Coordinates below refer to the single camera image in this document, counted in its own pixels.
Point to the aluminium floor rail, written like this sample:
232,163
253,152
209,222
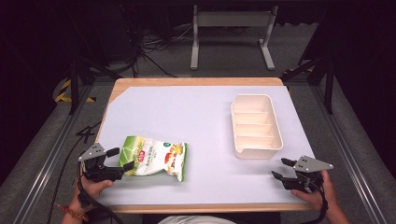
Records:
46,161
348,149

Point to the person's right hand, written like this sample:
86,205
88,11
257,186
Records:
320,194

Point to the person's left hand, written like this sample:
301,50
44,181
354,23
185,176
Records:
93,189

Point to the person's light clothing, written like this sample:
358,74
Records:
196,220

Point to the black metal stand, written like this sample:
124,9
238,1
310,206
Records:
74,81
328,77

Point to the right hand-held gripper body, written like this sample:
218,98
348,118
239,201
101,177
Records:
308,174

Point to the green and white snack bag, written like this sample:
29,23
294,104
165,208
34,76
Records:
154,158

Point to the white divided plastic bin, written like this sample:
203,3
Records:
256,126

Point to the yellow black hazard tape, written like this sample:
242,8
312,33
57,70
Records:
63,91

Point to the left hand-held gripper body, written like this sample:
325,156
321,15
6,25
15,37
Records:
97,169

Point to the white table mat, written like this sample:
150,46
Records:
199,133

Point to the white metal stand frame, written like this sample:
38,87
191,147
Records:
233,19

